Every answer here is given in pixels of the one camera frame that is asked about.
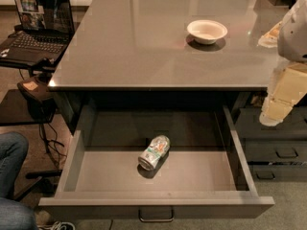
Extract white sneaker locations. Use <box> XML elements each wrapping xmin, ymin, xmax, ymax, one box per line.
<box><xmin>38</xmin><ymin>221</ymin><xmax>76</xmax><ymax>230</ymax></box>

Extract black laptop stand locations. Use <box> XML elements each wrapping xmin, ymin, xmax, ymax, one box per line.
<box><xmin>0</xmin><ymin>59</ymin><xmax>63</xmax><ymax>203</ymax></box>

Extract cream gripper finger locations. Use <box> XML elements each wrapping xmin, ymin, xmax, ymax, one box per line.
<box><xmin>258</xmin><ymin>22</ymin><xmax>281</xmax><ymax>48</ymax></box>
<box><xmin>259</xmin><ymin>62</ymin><xmax>307</xmax><ymax>127</ymax></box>

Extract black laptop computer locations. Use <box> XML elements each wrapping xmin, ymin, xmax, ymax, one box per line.
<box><xmin>0</xmin><ymin>0</ymin><xmax>75</xmax><ymax>68</ymax></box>

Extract white paper bowl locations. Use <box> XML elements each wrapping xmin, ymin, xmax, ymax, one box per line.
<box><xmin>187</xmin><ymin>20</ymin><xmax>227</xmax><ymax>45</ymax></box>

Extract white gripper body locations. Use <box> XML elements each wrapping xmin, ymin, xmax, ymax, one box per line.
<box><xmin>277</xmin><ymin>0</ymin><xmax>307</xmax><ymax>62</ymax></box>

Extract black cables on floor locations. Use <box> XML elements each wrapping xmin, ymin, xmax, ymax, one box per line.
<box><xmin>38</xmin><ymin>122</ymin><xmax>66</xmax><ymax>168</ymax></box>

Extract dark side drawer cabinet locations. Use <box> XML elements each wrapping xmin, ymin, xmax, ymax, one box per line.
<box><xmin>232</xmin><ymin>91</ymin><xmax>307</xmax><ymax>181</ymax></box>

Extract open grey top drawer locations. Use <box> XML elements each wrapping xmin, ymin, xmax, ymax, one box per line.
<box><xmin>39</xmin><ymin>105</ymin><xmax>274</xmax><ymax>219</ymax></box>

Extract person leg in jeans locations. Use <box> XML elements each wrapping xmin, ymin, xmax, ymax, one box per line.
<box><xmin>0</xmin><ymin>132</ymin><xmax>37</xmax><ymax>230</ymax></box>

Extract metal drawer handle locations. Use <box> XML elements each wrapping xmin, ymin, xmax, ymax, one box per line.
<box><xmin>138</xmin><ymin>208</ymin><xmax>175</xmax><ymax>223</ymax></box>

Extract green white 7up can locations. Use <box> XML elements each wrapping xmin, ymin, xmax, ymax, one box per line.
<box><xmin>138</xmin><ymin>135</ymin><xmax>170</xmax><ymax>171</ymax></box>

